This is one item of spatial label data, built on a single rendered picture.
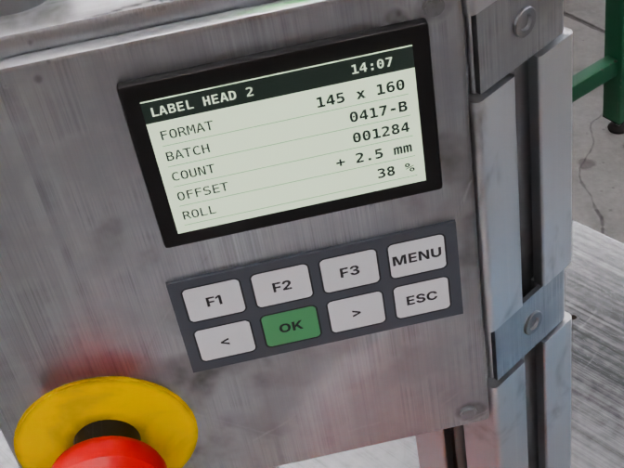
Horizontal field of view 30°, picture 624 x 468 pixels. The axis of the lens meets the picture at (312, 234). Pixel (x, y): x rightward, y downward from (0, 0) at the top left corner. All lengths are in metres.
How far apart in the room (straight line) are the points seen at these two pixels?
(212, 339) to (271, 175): 0.07
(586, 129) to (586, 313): 1.61
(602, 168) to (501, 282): 2.21
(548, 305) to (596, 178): 2.14
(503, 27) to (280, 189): 0.08
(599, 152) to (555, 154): 2.25
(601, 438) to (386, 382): 0.62
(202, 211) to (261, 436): 0.10
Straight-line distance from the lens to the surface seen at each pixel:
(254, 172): 0.32
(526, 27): 0.34
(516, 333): 0.40
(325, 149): 0.32
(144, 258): 0.34
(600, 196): 2.51
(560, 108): 0.36
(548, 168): 0.37
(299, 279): 0.35
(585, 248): 1.16
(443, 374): 0.40
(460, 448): 0.46
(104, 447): 0.37
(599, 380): 1.05
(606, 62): 2.55
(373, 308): 0.37
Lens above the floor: 1.62
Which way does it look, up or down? 41 degrees down
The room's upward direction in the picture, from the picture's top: 11 degrees counter-clockwise
